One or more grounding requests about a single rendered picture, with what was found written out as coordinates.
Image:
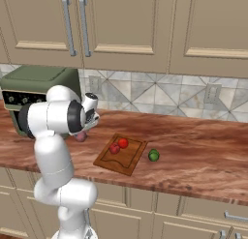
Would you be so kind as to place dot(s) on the beige wall cupboard door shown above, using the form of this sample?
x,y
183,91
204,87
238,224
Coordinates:
x,y
129,20
35,20
213,20

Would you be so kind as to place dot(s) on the red bell pepper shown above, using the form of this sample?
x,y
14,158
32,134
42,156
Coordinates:
x,y
114,149

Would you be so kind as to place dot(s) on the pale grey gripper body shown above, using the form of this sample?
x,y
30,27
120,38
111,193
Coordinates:
x,y
87,125

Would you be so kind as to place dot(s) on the purple onion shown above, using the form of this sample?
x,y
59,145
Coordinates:
x,y
81,137

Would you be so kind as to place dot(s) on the beige base cupboard door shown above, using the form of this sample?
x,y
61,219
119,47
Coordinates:
x,y
122,225
190,228
14,214

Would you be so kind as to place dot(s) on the green countertop oven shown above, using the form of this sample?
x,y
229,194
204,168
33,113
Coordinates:
x,y
35,78

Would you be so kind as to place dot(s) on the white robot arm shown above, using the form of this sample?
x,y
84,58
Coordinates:
x,y
53,159

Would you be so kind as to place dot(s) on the red tomato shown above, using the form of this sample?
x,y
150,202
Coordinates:
x,y
123,143

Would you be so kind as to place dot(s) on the beige drawer front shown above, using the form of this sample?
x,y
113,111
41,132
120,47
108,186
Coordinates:
x,y
206,209
111,194

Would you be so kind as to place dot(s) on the wooden cutting board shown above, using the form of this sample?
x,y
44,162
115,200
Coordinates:
x,y
126,160

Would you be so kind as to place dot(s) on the green avocado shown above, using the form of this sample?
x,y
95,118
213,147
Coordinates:
x,y
153,155

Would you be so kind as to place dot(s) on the grey wall socket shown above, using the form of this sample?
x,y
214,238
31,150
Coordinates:
x,y
95,84
213,93

